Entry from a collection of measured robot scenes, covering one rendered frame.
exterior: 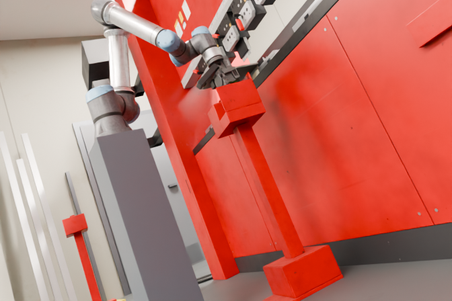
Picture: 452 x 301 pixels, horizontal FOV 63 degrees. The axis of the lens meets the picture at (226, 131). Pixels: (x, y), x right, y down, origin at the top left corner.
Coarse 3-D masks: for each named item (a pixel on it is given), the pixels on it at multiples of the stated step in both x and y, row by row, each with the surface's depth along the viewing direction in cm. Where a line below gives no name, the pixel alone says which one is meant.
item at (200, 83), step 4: (216, 64) 148; (212, 68) 147; (216, 68) 148; (208, 72) 146; (212, 72) 147; (204, 76) 146; (208, 76) 146; (212, 76) 150; (200, 80) 145; (204, 80) 145; (208, 80) 148; (200, 84) 144; (204, 84) 146; (200, 88) 147
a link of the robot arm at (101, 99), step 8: (96, 88) 144; (104, 88) 145; (112, 88) 149; (88, 96) 144; (96, 96) 143; (104, 96) 144; (112, 96) 146; (120, 96) 154; (88, 104) 145; (96, 104) 142; (104, 104) 142; (112, 104) 144; (120, 104) 150; (96, 112) 142; (104, 112) 142
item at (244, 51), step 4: (244, 40) 194; (240, 44) 198; (244, 44) 195; (248, 44) 194; (236, 48) 203; (240, 48) 199; (244, 48) 196; (248, 48) 193; (240, 52) 200; (244, 52) 197; (248, 52) 195; (240, 56) 201; (244, 56) 199; (244, 60) 200
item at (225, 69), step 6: (210, 60) 149; (216, 60) 149; (222, 60) 151; (228, 60) 151; (210, 66) 151; (222, 66) 150; (228, 66) 150; (234, 66) 149; (216, 72) 148; (222, 72) 148; (228, 72) 148; (234, 72) 149; (216, 78) 149; (228, 78) 148; (234, 78) 149; (216, 84) 151; (222, 84) 147
